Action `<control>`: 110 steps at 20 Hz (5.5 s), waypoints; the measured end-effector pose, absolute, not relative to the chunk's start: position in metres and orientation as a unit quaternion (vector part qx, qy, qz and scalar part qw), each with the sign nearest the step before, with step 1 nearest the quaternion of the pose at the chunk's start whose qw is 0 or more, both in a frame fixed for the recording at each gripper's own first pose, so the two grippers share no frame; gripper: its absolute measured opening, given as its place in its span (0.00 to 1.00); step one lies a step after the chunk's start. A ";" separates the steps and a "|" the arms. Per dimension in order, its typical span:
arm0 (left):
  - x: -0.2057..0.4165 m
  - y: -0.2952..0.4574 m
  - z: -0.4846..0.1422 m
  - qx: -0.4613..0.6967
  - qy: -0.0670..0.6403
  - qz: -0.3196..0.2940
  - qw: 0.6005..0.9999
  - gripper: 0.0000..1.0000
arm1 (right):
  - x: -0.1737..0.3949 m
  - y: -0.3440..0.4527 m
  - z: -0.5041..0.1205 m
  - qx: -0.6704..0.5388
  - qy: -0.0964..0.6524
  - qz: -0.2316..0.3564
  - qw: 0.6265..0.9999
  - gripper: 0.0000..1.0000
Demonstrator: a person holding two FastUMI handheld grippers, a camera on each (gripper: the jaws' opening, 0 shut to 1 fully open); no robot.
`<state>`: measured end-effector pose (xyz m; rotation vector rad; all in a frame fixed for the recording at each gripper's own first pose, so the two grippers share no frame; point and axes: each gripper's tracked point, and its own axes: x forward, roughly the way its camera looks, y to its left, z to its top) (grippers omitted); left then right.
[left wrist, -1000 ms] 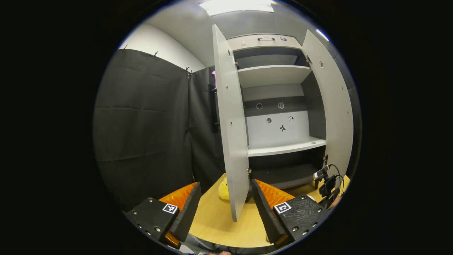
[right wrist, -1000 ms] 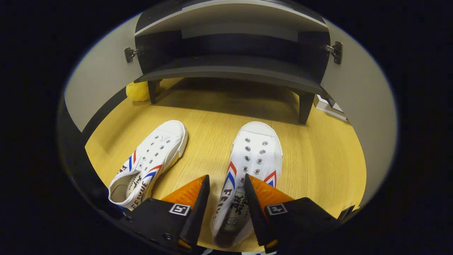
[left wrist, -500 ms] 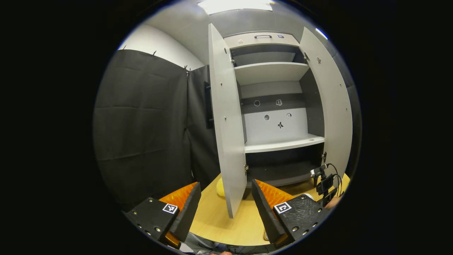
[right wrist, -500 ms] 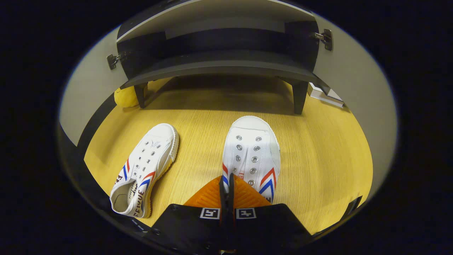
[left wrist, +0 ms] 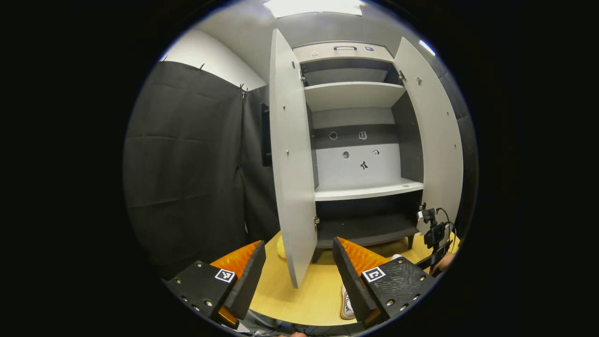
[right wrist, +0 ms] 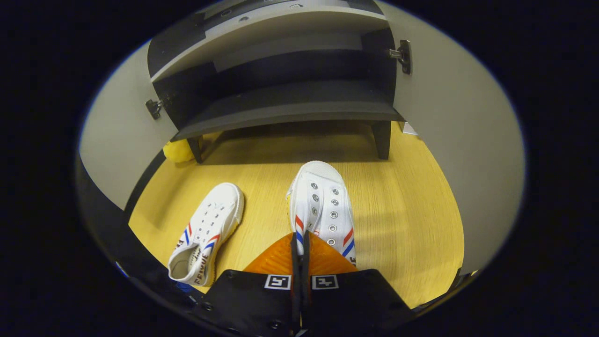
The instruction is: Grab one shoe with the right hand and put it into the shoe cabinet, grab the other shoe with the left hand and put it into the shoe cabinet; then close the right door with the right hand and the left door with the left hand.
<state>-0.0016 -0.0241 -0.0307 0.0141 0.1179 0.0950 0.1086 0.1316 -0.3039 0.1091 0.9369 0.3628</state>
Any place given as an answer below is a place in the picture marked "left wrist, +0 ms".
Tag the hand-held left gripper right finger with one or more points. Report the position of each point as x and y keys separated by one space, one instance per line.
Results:
x=351 y=281

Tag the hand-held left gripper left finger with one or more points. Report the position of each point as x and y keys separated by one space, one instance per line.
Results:
x=248 y=281

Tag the grey cabinet door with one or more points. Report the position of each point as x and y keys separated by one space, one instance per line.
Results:
x=290 y=164
x=440 y=140

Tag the grey shoe cabinet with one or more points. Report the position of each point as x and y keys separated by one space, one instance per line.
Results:
x=353 y=96

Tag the grey cabinet drawer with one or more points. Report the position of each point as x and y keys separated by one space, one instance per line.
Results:
x=346 y=57

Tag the black backdrop cloth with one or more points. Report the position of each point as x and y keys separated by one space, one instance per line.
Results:
x=187 y=164

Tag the small ceiling light panel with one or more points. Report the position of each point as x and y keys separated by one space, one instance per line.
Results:
x=427 y=47

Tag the black rack frame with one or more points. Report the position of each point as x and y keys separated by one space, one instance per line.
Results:
x=266 y=135

